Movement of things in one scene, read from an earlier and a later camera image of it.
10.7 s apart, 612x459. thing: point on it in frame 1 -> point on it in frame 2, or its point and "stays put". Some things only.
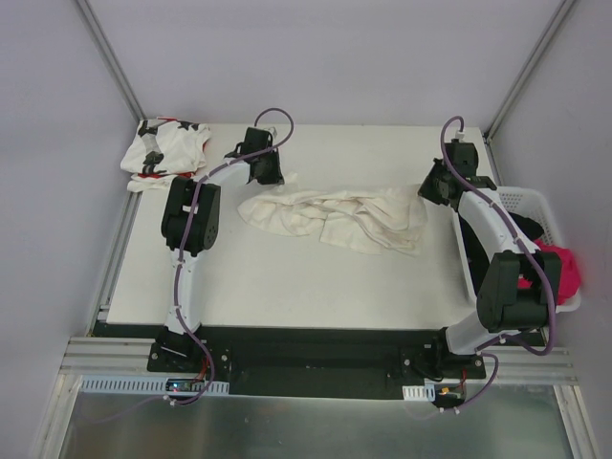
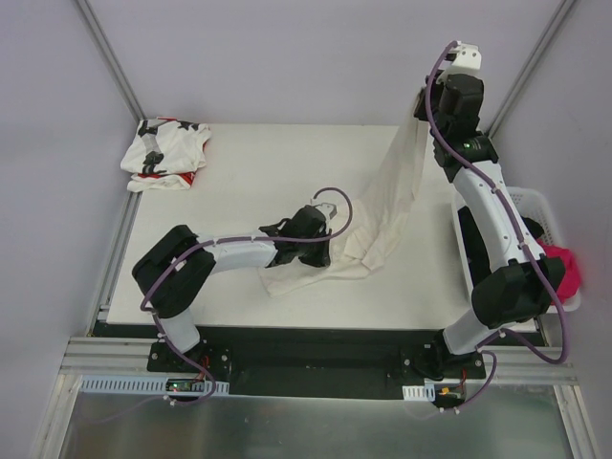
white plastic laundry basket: (521, 201) stays put
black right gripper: (435, 187) -> (426, 105)
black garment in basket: (478, 254) stays put
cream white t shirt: (375, 221) -> (363, 239)
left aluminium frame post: (108, 55) stays put
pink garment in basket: (569, 274) stays put
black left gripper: (270, 167) -> (318, 250)
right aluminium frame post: (536, 57) stays put
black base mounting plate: (312, 362) stays put
